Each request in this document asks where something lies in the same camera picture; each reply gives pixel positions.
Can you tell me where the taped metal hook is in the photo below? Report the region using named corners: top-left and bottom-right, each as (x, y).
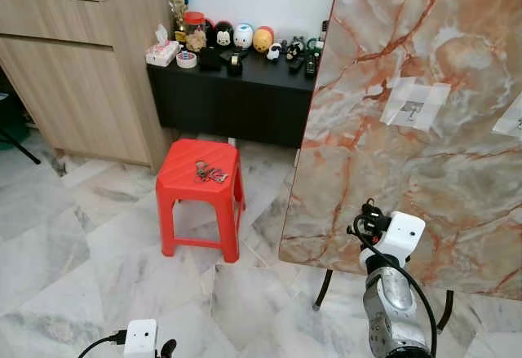
top-left (379, 76), bottom-right (453, 134)
top-left (491, 93), bottom-right (522, 139)

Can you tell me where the marble pattern folding table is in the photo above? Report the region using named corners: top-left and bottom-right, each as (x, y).
top-left (277, 0), bottom-right (522, 334)

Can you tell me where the red plastic stool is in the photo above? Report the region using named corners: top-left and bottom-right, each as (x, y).
top-left (155, 138), bottom-right (246, 264)

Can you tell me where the metal key bunch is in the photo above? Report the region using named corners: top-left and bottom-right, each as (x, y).
top-left (193, 158), bottom-right (232, 185)

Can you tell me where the black low table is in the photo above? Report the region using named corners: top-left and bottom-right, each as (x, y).
top-left (147, 43), bottom-right (324, 149)

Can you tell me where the black tape dispenser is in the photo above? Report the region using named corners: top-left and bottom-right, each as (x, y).
top-left (226, 53), bottom-right (245, 77)

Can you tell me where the yellow red egg figurine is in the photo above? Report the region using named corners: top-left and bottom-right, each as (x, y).
top-left (252, 26), bottom-right (276, 55)

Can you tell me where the white blue egg figurine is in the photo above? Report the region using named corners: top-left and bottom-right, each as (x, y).
top-left (233, 23), bottom-right (254, 50)

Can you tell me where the small black box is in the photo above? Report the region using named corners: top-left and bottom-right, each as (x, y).
top-left (198, 47), bottom-right (224, 72)

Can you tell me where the black mouse figurine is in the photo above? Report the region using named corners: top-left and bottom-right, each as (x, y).
top-left (211, 20), bottom-right (235, 49)

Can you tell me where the white tape roll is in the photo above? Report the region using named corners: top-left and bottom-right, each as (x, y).
top-left (175, 50), bottom-right (198, 70)

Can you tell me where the red lid jar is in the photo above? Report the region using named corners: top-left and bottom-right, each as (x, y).
top-left (183, 11), bottom-right (207, 53)

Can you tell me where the pink white tissue box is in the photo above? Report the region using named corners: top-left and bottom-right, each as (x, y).
top-left (145, 24), bottom-right (181, 68)

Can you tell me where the small gold figurine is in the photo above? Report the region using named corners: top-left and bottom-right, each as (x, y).
top-left (169, 0), bottom-right (188, 33)

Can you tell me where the light wooden cabinet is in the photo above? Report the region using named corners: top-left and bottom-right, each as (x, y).
top-left (0, 0), bottom-right (177, 172)

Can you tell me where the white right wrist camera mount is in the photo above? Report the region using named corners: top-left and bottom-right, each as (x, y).
top-left (360, 210), bottom-right (427, 271)

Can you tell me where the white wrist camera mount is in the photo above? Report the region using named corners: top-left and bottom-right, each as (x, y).
top-left (360, 210), bottom-right (427, 271)
top-left (124, 319), bottom-right (158, 358)

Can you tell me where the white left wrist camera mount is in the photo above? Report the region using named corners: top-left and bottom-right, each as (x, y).
top-left (124, 319), bottom-right (158, 358)

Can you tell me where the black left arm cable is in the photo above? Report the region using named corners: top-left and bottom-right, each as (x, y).
top-left (77, 330), bottom-right (128, 358)

